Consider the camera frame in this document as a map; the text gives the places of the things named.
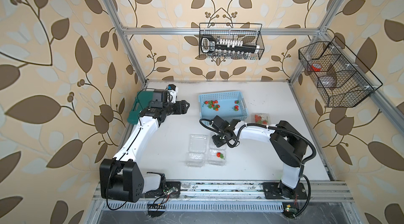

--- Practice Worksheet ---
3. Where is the strawberry cluster with green leaves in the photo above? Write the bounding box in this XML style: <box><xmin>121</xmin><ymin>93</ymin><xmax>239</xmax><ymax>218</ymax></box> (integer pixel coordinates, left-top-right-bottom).
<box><xmin>203</xmin><ymin>100</ymin><xmax>220</xmax><ymax>111</ymax></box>

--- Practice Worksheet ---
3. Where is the clear clamshell container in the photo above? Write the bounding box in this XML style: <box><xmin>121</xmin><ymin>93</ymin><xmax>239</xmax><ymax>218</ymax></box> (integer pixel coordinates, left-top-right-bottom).
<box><xmin>186</xmin><ymin>135</ymin><xmax>208</xmax><ymax>167</ymax></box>
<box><xmin>206</xmin><ymin>137</ymin><xmax>227</xmax><ymax>166</ymax></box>
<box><xmin>251</xmin><ymin>113</ymin><xmax>271</xmax><ymax>125</ymax></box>

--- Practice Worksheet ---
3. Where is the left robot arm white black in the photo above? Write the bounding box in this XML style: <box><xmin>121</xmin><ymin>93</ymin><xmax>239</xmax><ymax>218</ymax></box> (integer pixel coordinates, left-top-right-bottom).
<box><xmin>100</xmin><ymin>100</ymin><xmax>190</xmax><ymax>203</ymax></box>

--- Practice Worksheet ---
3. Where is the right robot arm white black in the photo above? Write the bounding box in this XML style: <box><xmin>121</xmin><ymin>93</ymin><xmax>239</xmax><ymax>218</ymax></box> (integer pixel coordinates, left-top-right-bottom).
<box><xmin>199</xmin><ymin>116</ymin><xmax>316</xmax><ymax>199</ymax></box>

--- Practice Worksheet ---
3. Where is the light blue perforated plastic basket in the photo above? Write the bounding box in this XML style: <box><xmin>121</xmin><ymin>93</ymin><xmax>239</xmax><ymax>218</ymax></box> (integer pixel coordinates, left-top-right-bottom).
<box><xmin>198</xmin><ymin>91</ymin><xmax>248</xmax><ymax>122</ymax></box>

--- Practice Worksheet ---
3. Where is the green tool case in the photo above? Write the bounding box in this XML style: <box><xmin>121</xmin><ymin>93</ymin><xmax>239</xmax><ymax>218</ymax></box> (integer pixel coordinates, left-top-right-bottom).
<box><xmin>127</xmin><ymin>89</ymin><xmax>154</xmax><ymax>125</ymax></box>

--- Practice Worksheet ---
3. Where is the black white tool set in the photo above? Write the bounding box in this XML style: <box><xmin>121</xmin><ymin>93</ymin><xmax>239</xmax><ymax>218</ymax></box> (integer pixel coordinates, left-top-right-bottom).
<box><xmin>199</xmin><ymin>35</ymin><xmax>265</xmax><ymax>55</ymax></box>

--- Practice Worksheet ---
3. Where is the red tape roll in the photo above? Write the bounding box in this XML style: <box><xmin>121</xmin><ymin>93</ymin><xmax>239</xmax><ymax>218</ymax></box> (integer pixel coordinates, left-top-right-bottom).
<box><xmin>310</xmin><ymin>63</ymin><xmax>323</xmax><ymax>72</ymax></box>

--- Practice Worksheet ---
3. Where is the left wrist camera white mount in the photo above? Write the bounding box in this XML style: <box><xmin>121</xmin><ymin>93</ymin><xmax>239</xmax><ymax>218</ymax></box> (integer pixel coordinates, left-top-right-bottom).
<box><xmin>152</xmin><ymin>84</ymin><xmax>178</xmax><ymax>104</ymax></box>

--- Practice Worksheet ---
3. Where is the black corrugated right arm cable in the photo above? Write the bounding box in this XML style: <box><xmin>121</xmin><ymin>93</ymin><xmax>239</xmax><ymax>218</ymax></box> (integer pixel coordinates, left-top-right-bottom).
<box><xmin>199</xmin><ymin>118</ymin><xmax>317</xmax><ymax>218</ymax></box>

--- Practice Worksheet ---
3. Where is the black wire basket back wall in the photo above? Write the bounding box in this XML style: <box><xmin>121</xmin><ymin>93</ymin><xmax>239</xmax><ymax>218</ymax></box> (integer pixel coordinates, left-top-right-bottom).
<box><xmin>199</xmin><ymin>22</ymin><xmax>265</xmax><ymax>60</ymax></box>

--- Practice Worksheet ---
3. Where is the black wire basket wall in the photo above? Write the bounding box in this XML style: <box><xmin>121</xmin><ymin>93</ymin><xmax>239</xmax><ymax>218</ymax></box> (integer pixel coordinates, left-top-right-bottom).
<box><xmin>199</xmin><ymin>22</ymin><xmax>265</xmax><ymax>60</ymax></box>
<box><xmin>298</xmin><ymin>36</ymin><xmax>383</xmax><ymax>108</ymax></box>

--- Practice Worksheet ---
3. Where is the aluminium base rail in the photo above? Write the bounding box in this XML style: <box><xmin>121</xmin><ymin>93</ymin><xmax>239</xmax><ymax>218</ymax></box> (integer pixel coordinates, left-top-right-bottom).
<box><xmin>93</xmin><ymin>180</ymin><xmax>354</xmax><ymax>212</ymax></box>

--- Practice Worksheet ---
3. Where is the black wire basket right wall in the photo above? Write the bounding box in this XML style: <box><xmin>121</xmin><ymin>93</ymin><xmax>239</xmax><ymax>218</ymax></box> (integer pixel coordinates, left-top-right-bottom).
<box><xmin>298</xmin><ymin>36</ymin><xmax>383</xmax><ymax>108</ymax></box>

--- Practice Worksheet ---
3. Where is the aluminium frame post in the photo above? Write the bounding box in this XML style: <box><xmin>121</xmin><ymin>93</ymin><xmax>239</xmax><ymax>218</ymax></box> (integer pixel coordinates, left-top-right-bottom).
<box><xmin>102</xmin><ymin>0</ymin><xmax>147</xmax><ymax>87</ymax></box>

